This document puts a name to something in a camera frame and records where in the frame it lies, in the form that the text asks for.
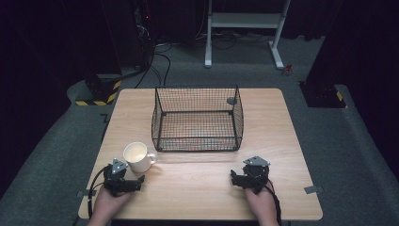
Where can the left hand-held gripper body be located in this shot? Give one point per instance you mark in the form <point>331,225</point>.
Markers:
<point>113,182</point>

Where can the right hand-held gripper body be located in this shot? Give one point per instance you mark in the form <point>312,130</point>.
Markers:
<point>257,175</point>

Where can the white cup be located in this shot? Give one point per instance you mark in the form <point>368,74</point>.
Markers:
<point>137,157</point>

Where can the grey tape piece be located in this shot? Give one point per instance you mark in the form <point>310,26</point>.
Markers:
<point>86,193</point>
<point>313,189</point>

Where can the black pillar base striped edge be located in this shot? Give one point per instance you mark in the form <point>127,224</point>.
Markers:
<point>323,95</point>
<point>100,91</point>

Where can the small red object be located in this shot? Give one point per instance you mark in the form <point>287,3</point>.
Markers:
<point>288,69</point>

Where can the dark equipment rack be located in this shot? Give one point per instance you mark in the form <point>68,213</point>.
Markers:
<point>144,28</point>

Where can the white metal stand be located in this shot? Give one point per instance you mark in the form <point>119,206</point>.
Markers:
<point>244,20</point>

